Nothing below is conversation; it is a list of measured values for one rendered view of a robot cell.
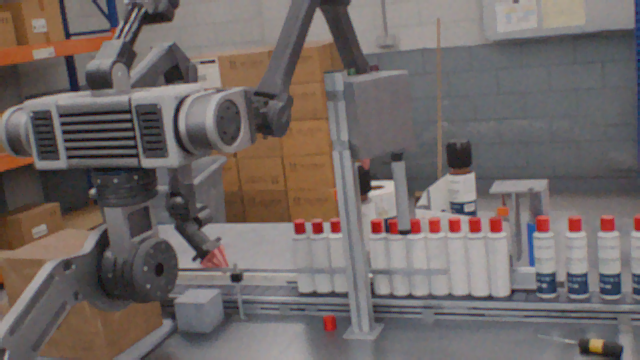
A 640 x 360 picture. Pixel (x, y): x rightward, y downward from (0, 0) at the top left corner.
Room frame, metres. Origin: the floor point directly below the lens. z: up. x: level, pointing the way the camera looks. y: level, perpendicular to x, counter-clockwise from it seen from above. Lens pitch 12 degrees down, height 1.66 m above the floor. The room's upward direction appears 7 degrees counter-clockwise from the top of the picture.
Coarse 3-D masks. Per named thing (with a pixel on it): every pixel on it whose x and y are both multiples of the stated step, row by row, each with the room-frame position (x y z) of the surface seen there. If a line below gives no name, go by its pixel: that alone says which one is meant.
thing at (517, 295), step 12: (180, 288) 2.29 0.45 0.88; (192, 288) 2.28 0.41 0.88; (204, 288) 2.27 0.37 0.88; (216, 288) 2.25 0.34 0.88; (228, 288) 2.24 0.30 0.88; (240, 288) 2.23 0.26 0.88; (252, 288) 2.22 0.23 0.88; (264, 288) 2.20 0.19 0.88; (276, 288) 2.19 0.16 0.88; (288, 288) 2.18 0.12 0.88; (372, 288) 2.10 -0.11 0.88; (444, 300) 1.96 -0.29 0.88; (456, 300) 1.94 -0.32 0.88; (468, 300) 1.93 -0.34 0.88; (480, 300) 1.92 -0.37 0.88; (492, 300) 1.91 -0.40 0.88; (504, 300) 1.90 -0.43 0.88; (516, 300) 1.89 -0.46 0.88; (528, 300) 1.88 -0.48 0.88; (540, 300) 1.87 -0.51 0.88; (552, 300) 1.86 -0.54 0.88; (564, 300) 1.86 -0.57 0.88; (576, 300) 1.85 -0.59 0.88; (588, 300) 1.84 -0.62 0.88; (600, 300) 1.83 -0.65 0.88; (624, 300) 1.82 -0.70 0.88; (636, 300) 1.80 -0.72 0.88
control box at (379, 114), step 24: (384, 72) 1.99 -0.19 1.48; (360, 96) 1.88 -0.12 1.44; (384, 96) 1.92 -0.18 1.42; (408, 96) 1.96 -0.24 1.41; (360, 120) 1.88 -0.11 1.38; (384, 120) 1.92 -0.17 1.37; (408, 120) 1.96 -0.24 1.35; (360, 144) 1.88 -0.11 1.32; (384, 144) 1.91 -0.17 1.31; (408, 144) 1.95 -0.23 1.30
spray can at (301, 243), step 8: (296, 224) 2.13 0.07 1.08; (304, 224) 2.13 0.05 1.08; (296, 232) 2.13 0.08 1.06; (304, 232) 2.13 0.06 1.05; (296, 240) 2.12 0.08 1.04; (304, 240) 2.12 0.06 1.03; (296, 248) 2.12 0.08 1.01; (304, 248) 2.12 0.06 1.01; (296, 256) 2.12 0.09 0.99; (304, 256) 2.12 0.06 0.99; (296, 264) 2.13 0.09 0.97; (304, 264) 2.12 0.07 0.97; (304, 280) 2.12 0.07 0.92; (312, 280) 2.12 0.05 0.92; (304, 288) 2.12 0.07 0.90; (312, 288) 2.12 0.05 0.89
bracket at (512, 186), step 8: (496, 184) 2.05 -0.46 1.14; (504, 184) 2.04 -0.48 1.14; (512, 184) 2.03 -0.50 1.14; (520, 184) 2.02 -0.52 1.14; (528, 184) 2.01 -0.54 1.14; (536, 184) 2.00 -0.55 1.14; (544, 184) 1.99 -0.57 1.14; (496, 192) 1.98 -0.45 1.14; (504, 192) 1.97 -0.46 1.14; (512, 192) 1.97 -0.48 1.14; (520, 192) 1.96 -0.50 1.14; (528, 192) 1.95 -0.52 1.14; (536, 192) 1.94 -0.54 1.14; (544, 192) 1.94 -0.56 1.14
